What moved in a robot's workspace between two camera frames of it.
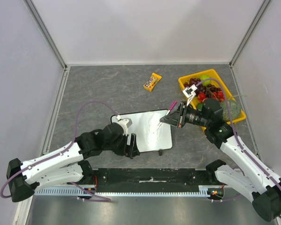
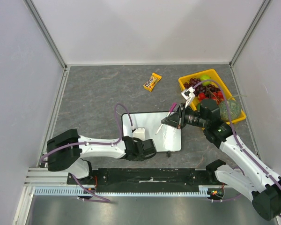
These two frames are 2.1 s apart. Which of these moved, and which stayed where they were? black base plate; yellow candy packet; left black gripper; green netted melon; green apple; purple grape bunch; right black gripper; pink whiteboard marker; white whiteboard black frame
Moved: pink whiteboard marker; white whiteboard black frame; left black gripper
Stayed: black base plate; green netted melon; green apple; purple grape bunch; yellow candy packet; right black gripper
